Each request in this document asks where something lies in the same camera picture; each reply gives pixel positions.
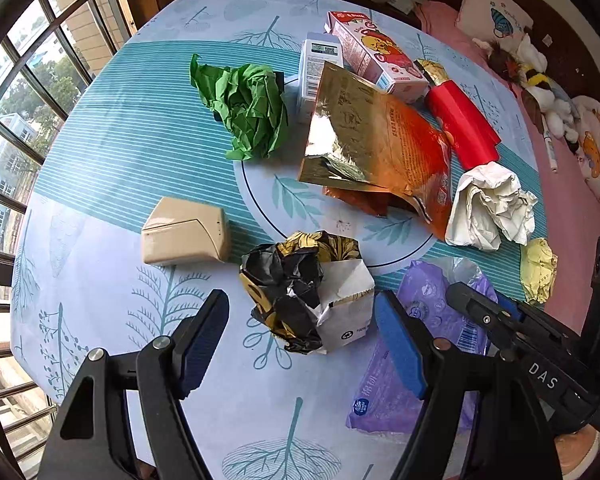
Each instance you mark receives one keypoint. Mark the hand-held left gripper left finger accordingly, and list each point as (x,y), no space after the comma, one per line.
(205,340)

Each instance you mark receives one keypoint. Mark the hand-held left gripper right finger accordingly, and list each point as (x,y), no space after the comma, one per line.
(400,345)

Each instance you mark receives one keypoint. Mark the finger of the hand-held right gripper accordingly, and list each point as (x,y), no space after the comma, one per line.
(516,307)
(480,317)

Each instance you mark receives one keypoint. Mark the purple plastic packet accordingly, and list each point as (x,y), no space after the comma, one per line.
(420,290)

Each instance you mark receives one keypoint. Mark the black gold paper bag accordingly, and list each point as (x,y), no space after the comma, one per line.
(285,280)

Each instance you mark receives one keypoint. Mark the red paper bag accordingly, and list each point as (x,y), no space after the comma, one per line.
(460,120)

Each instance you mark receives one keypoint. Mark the green paper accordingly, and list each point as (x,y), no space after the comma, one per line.
(250,105)

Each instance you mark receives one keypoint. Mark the person's right hand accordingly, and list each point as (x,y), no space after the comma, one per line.
(580,450)

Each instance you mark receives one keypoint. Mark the yellow crumpled paper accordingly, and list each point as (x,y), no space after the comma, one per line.
(537,270)

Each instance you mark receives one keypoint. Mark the white crumpled paper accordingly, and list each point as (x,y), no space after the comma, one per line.
(485,205)

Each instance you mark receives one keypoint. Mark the beige box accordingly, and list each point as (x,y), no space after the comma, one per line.
(185,230)

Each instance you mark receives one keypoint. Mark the white marker pen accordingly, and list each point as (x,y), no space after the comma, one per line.
(550,145)

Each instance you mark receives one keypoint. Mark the white grey plush toy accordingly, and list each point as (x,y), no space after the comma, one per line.
(560,120)

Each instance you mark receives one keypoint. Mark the gold orange foil bag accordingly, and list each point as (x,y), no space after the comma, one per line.
(370,135)

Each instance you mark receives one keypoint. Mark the leaf printed tablecloth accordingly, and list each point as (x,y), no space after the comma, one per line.
(130,135)

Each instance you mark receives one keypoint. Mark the bee plush toy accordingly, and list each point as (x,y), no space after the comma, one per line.
(537,82)

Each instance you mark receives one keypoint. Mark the brown fluffy toy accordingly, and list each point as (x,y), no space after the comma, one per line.
(502,62)

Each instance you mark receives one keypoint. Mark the black wallet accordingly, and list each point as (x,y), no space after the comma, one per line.
(280,81)

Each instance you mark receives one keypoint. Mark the pink carton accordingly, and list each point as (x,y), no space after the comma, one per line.
(375,55)

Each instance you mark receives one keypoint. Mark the white blue carton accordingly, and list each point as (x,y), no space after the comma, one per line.
(312,75)

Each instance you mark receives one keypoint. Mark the white printed pillow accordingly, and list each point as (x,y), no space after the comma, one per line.
(490,5)

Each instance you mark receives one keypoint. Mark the window frame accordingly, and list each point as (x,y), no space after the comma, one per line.
(10,125)

